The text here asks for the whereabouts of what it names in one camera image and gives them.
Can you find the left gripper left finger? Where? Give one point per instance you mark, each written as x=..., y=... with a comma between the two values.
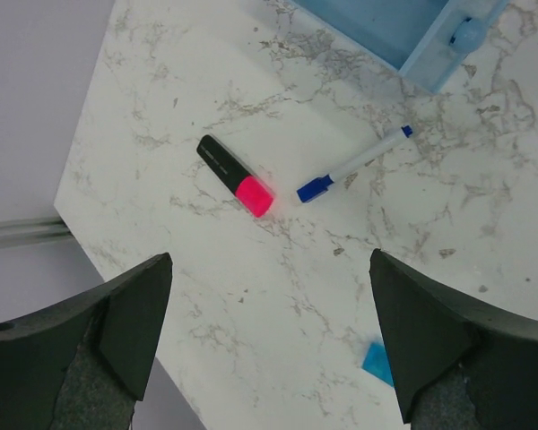
x=85, y=362

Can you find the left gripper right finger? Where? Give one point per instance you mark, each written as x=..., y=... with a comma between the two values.
x=456, y=361

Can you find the blue capped pen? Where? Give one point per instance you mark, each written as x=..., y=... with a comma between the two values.
x=320, y=185

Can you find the pink highlighter marker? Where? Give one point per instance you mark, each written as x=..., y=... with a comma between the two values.
x=244, y=185

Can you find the light blue end bin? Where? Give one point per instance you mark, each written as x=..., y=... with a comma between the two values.
x=424, y=41

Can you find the blue highlighter marker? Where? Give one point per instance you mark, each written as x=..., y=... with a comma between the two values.
x=377, y=364

